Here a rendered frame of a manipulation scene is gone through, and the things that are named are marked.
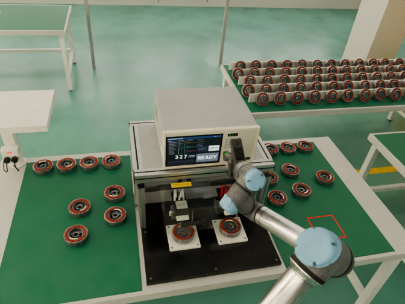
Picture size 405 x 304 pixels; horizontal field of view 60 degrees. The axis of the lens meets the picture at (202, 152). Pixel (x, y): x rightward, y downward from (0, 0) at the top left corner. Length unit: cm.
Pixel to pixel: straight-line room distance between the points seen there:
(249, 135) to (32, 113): 106
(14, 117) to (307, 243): 145
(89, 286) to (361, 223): 144
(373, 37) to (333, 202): 334
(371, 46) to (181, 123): 398
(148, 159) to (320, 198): 107
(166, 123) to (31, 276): 90
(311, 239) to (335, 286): 175
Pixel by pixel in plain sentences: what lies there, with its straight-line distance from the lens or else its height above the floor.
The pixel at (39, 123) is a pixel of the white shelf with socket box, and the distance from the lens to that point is 183.
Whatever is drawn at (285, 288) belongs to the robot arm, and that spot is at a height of 130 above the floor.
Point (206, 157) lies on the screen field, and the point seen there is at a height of 117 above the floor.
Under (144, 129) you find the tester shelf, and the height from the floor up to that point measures 111.
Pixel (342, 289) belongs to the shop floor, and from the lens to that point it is 280.
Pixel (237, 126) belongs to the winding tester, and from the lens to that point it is 157.
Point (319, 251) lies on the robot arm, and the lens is 104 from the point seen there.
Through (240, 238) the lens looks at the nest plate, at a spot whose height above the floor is 78.
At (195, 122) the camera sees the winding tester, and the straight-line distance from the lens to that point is 157.
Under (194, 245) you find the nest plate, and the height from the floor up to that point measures 78.
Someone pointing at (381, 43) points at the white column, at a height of 65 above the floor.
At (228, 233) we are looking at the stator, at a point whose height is 81.
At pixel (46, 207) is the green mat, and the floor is 75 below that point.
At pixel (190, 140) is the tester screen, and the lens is 153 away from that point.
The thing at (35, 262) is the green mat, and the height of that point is 75.
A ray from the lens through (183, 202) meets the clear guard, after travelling 154.
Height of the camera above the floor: 219
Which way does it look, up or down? 38 degrees down
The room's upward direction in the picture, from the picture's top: 6 degrees clockwise
